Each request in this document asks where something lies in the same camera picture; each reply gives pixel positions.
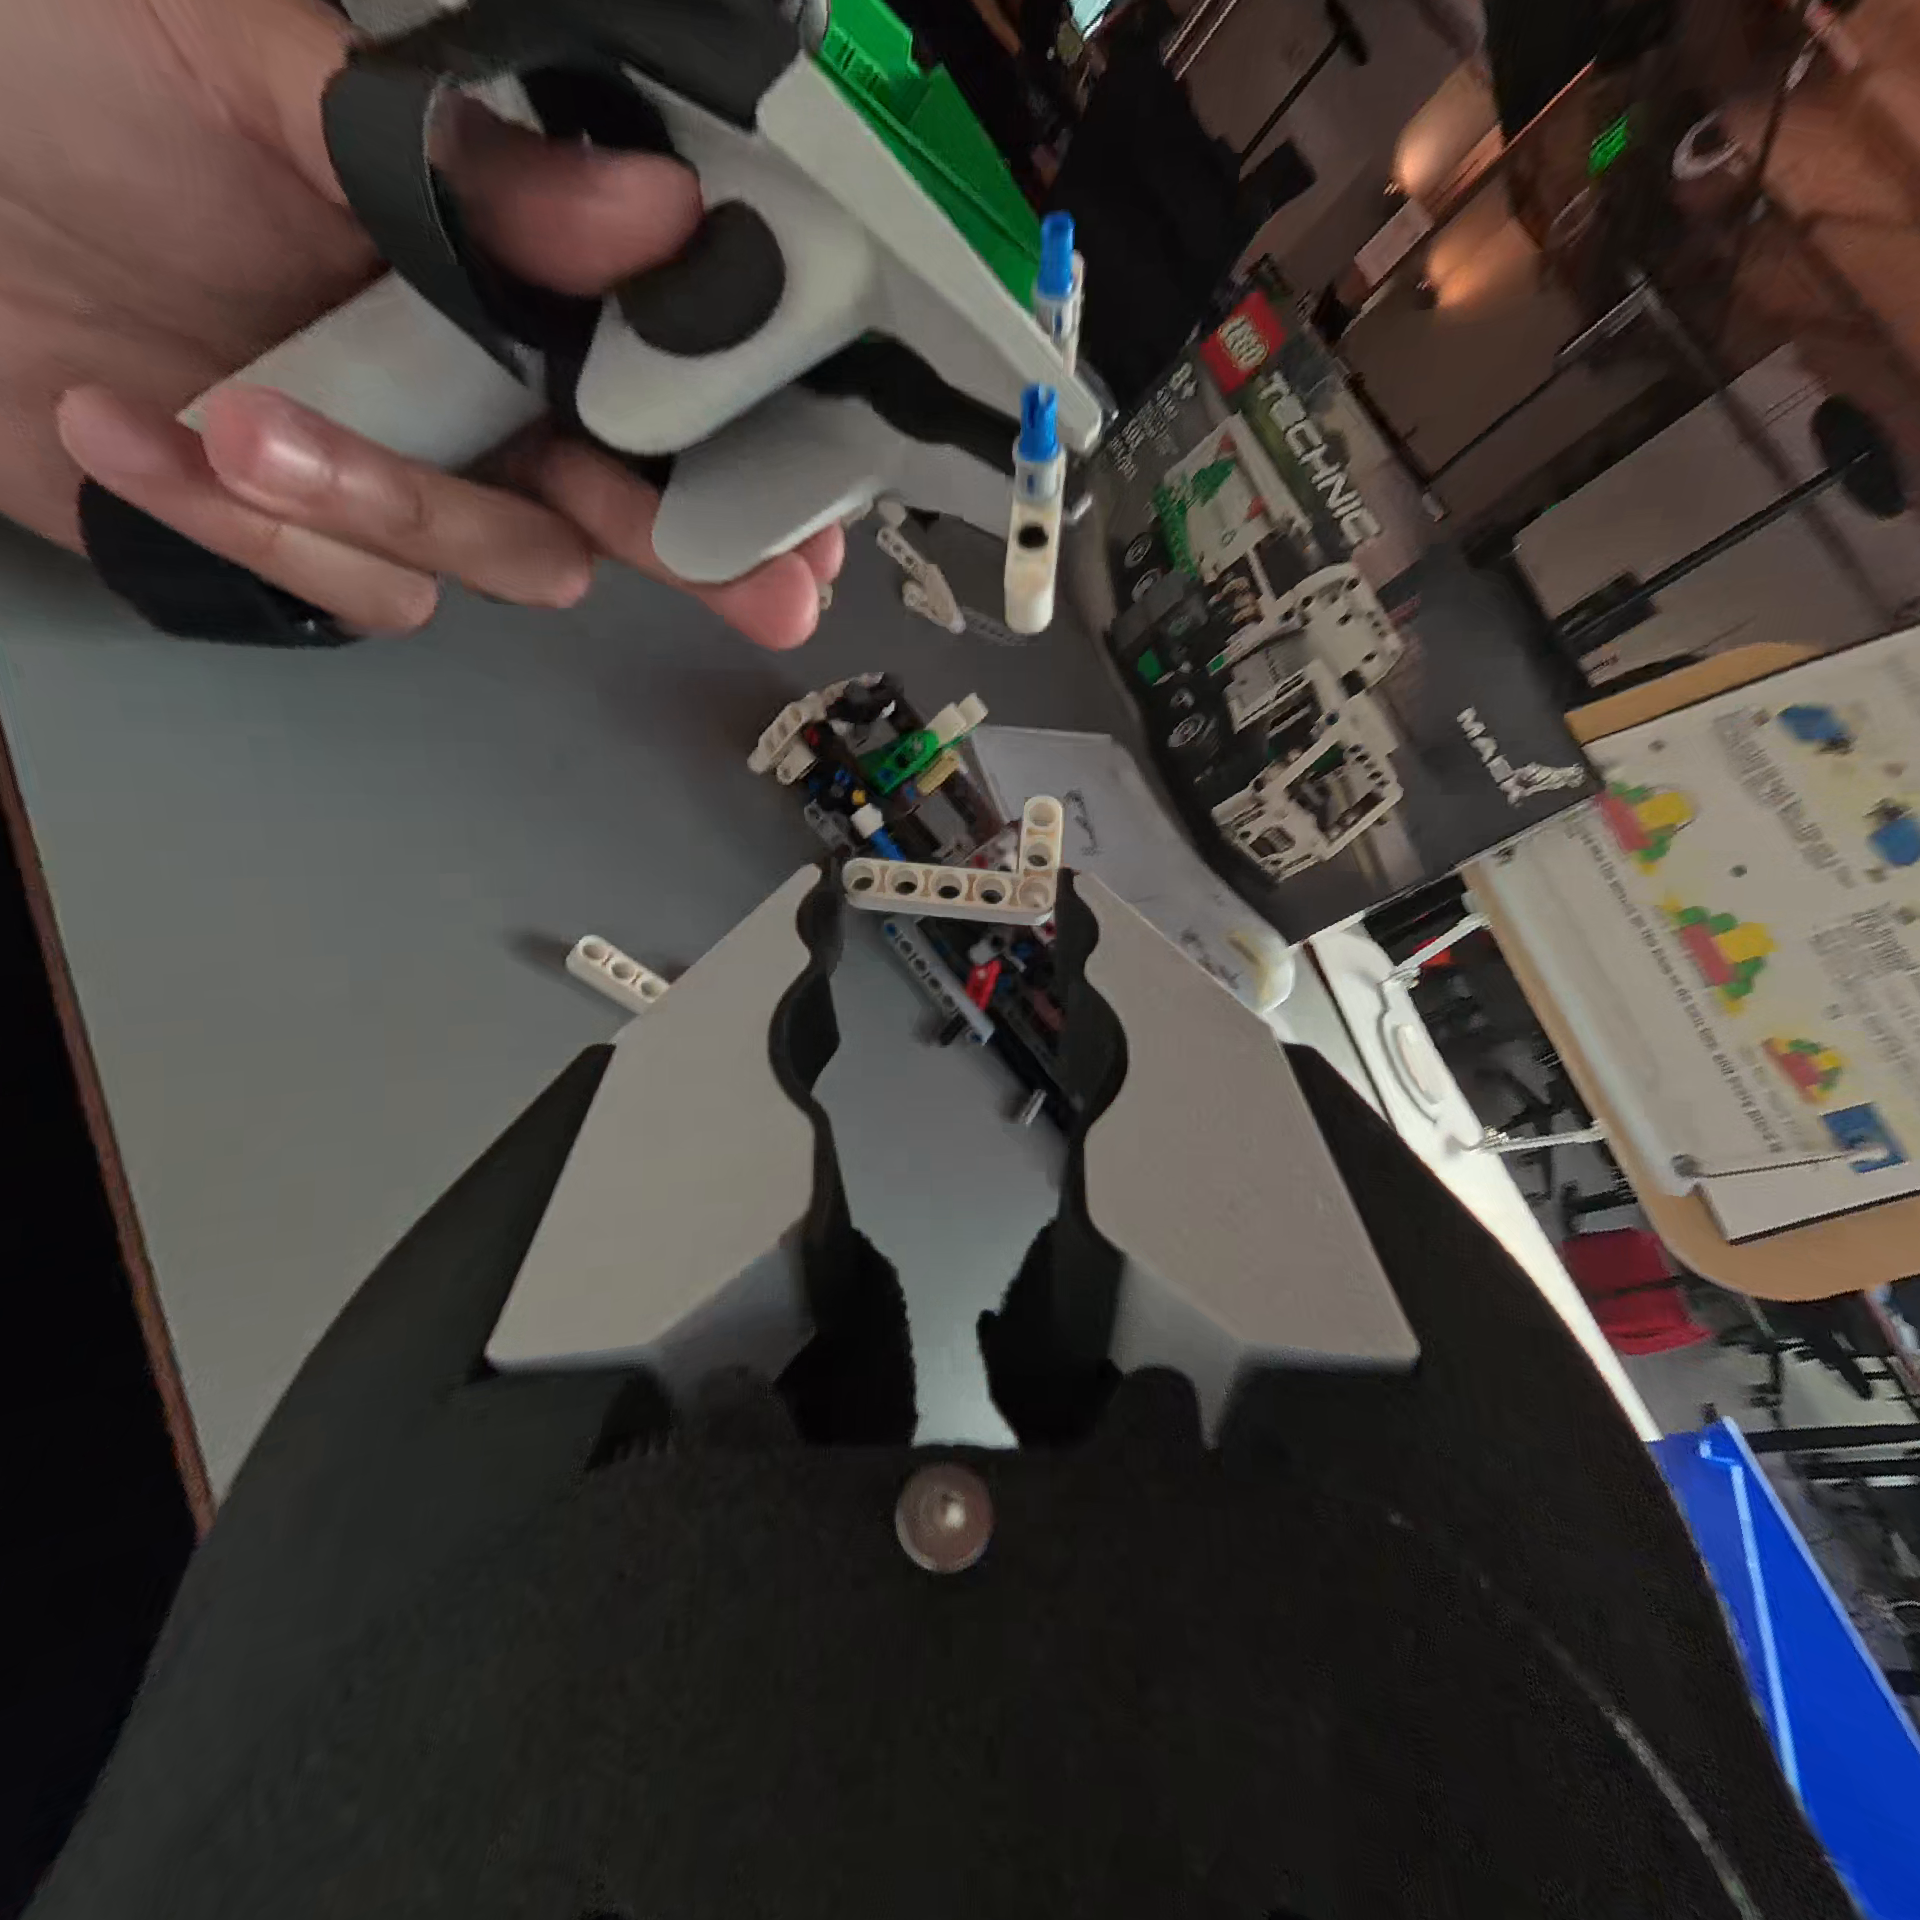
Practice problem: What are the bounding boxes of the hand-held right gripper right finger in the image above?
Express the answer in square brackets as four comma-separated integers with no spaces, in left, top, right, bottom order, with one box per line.
[1054,872,1423,1378]

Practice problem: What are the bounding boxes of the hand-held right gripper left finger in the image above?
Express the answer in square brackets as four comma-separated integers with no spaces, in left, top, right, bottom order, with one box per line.
[485,864,848,1384]

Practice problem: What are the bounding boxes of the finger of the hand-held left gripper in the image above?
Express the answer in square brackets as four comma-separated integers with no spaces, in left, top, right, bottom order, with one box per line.
[757,60,1106,413]
[653,397,1053,588]

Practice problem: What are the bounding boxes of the lego instruction booklet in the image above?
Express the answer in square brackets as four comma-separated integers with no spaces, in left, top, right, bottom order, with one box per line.
[973,724,1297,1010]

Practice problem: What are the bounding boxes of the white angled lego liftarm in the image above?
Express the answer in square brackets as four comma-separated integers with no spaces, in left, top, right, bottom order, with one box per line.
[839,792,1071,922]

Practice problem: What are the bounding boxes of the group of white lego pieces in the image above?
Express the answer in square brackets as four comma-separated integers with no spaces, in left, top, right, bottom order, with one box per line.
[873,516,973,636]

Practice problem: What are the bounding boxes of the short white lego beam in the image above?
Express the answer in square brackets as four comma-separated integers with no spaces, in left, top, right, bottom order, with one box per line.
[565,930,672,1001]

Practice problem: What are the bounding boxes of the partly built lego truck chassis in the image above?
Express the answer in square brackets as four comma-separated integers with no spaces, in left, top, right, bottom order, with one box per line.
[747,672,1121,1130]

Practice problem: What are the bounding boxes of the lego set box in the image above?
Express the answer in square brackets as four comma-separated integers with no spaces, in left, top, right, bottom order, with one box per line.
[1089,285,1606,945]

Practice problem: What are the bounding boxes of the person's left hand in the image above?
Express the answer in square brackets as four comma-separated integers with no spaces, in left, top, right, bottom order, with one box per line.
[0,0,848,653]

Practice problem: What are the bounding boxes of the green plastic bin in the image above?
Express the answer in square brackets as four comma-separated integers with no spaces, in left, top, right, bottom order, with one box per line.
[810,0,1053,301]

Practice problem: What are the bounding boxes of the white monitor stand base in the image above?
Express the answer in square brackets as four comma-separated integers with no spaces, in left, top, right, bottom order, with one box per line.
[1305,901,1615,1187]

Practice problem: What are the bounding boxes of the red chair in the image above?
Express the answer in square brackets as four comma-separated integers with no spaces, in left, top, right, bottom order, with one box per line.
[1560,1223,1713,1355]

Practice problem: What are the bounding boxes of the printed sheet coloured bricks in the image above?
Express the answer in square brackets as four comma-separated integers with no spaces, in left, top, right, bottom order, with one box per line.
[1477,631,1920,1249]

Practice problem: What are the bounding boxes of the large blue plastic bin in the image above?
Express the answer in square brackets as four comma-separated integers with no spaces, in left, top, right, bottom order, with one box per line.
[1650,1417,1920,1920]

